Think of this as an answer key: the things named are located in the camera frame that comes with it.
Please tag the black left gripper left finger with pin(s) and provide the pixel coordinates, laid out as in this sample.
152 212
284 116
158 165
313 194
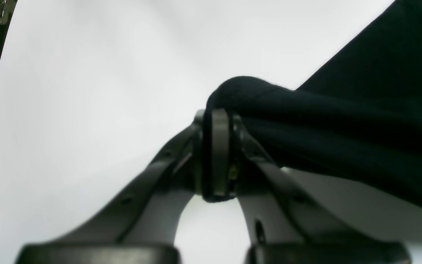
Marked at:
139 225

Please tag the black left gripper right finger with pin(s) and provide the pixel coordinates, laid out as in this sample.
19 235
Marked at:
285 224

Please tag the black T-shirt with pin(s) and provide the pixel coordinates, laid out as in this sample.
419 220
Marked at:
358 117

